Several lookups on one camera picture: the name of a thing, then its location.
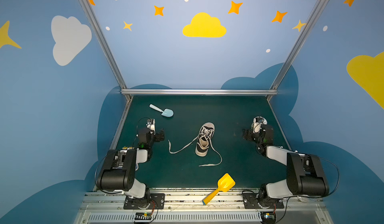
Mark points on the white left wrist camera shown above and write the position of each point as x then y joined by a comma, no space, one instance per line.
151,125

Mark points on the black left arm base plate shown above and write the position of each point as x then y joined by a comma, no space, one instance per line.
148,202

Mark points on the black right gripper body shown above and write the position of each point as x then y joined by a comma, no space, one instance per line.
248,134

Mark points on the black white canvas sneaker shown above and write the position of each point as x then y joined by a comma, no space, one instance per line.
204,140

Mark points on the aluminium front rail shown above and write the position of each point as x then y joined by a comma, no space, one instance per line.
185,206

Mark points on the yellow toy shovel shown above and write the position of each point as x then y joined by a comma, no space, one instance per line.
225,183

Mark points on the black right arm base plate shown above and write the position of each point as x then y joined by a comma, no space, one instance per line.
260,201

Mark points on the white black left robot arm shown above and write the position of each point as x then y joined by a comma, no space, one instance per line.
117,174

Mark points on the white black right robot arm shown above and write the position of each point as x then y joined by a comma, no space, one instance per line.
305,176

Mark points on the aluminium left frame post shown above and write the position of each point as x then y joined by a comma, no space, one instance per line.
88,10

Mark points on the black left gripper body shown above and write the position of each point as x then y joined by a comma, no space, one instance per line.
159,135

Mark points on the aluminium frame post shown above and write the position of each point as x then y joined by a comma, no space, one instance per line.
304,34
88,10

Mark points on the left electronics board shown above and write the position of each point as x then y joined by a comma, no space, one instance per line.
145,217

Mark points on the blue dotted work glove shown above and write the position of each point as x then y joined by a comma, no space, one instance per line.
128,148

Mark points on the aluminium right frame post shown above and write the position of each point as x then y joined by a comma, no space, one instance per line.
304,34

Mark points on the right electronics board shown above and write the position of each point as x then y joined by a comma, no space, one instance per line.
268,218

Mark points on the light blue toy shovel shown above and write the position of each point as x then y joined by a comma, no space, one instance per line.
165,112

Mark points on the electronics board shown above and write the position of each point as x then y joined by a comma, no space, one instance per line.
145,217
268,218

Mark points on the aluminium back frame bar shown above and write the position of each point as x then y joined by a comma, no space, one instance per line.
198,92

